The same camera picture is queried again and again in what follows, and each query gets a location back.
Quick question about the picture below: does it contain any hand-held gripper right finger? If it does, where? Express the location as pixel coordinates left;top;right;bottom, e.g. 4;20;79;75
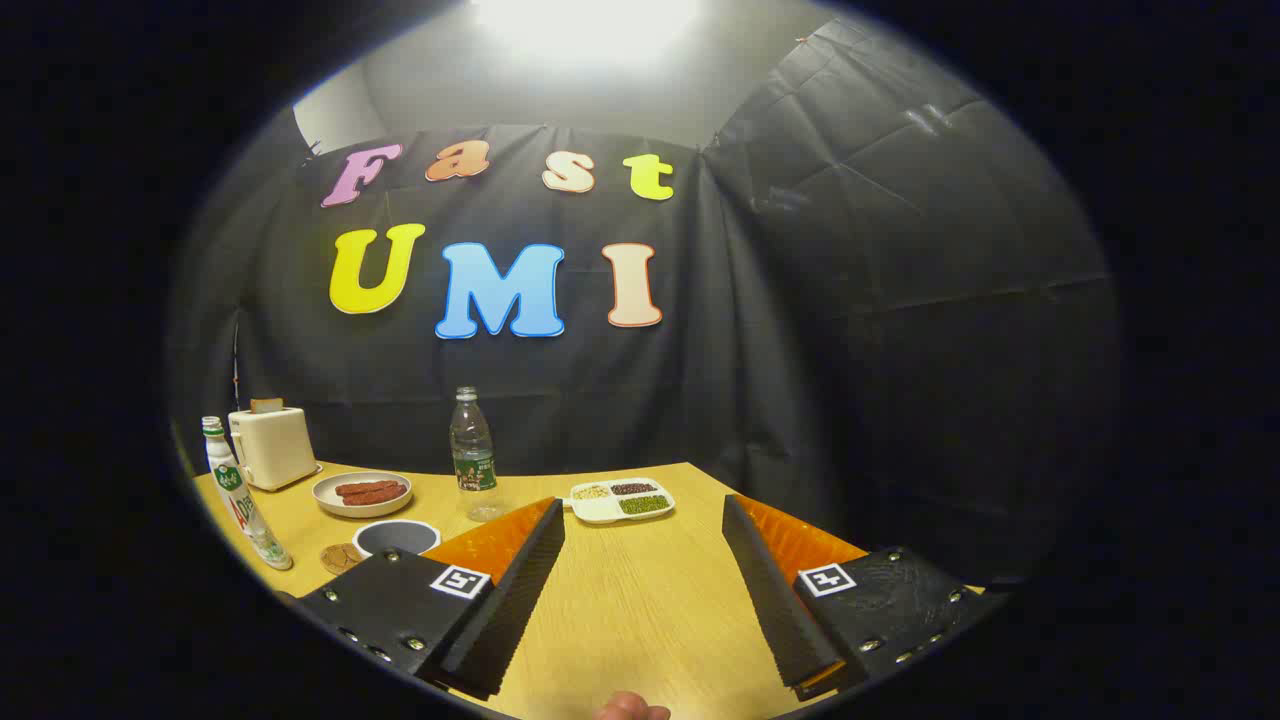
722;493;1001;701

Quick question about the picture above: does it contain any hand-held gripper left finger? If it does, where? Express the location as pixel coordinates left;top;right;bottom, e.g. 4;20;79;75
295;497;566;701

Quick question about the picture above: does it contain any white cup with wooden handle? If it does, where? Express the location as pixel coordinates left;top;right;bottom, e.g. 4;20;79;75
352;519;442;559

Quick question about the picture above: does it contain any white juice bottle green label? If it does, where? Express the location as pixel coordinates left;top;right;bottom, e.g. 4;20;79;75
200;416;294;571

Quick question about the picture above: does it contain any clear plastic water bottle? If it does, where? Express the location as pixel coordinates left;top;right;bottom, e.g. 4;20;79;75
449;387;506;523

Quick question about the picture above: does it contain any wooden table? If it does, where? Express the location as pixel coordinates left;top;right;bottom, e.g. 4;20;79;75
193;460;991;720

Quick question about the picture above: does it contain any white divided tray with grains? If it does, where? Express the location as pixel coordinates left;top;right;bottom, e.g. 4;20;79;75
568;478;676;525

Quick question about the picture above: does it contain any white round plate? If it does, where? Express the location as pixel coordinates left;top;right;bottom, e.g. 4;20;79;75
312;471;414;518

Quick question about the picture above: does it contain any black backdrop cloth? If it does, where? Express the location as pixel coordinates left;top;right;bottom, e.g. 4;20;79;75
170;20;1121;591

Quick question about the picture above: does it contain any white toaster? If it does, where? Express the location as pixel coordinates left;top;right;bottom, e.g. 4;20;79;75
228;405;323;492

